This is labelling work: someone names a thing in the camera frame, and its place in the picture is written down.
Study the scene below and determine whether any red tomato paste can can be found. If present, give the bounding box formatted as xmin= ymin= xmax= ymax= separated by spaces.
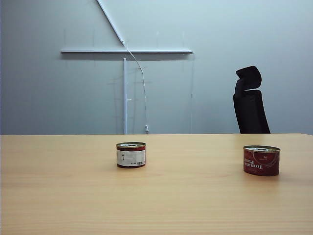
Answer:
xmin=243 ymin=145 xmax=281 ymax=177

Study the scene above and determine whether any red can with white label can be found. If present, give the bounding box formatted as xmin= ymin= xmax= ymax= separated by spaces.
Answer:
xmin=116 ymin=141 xmax=147 ymax=169

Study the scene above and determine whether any black office chair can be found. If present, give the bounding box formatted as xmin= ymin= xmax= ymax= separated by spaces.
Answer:
xmin=232 ymin=66 xmax=271 ymax=134

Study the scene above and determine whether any white vertical wall conduit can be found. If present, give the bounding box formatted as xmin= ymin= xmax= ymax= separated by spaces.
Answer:
xmin=123 ymin=58 xmax=128 ymax=135

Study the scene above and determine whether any thin white hanging cable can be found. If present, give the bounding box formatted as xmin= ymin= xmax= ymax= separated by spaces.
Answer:
xmin=123 ymin=41 xmax=150 ymax=134

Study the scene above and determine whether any white horizontal wall conduit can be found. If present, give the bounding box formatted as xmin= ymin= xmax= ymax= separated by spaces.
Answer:
xmin=60 ymin=48 xmax=194 ymax=55

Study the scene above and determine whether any white diagonal wall conduit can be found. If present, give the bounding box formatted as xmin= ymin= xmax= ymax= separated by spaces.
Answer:
xmin=96 ymin=0 xmax=126 ymax=45

